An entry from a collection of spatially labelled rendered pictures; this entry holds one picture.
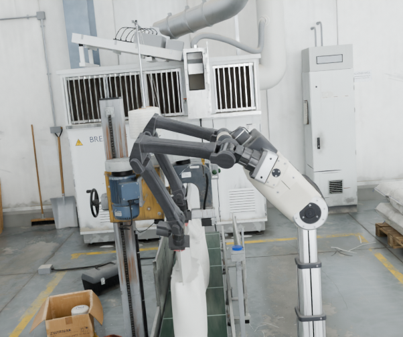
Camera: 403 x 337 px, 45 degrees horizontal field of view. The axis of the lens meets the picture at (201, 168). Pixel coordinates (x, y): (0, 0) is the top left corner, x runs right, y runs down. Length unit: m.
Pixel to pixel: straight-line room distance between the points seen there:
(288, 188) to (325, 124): 4.39
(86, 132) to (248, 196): 2.00
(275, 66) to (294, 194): 3.90
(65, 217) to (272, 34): 3.70
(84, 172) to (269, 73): 2.45
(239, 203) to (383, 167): 2.49
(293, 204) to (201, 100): 3.04
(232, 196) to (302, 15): 2.74
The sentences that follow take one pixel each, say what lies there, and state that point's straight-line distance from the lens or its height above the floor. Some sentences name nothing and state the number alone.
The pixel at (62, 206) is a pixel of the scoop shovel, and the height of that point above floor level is 0.29.
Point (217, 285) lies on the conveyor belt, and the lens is 3.57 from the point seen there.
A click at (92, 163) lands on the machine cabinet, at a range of 5.75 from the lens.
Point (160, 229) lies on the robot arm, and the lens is 2.27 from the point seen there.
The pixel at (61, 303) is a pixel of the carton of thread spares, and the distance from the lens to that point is 4.17.
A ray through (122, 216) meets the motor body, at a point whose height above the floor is 1.11.
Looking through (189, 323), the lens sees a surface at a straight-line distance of 2.61.
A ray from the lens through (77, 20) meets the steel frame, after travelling 6.63.
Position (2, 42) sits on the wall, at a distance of 7.40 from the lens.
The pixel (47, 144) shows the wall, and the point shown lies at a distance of 7.23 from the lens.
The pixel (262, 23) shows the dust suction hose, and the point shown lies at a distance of 5.82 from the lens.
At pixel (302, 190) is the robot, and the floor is 1.31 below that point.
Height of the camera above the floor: 1.78
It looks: 10 degrees down
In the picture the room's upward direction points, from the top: 5 degrees counter-clockwise
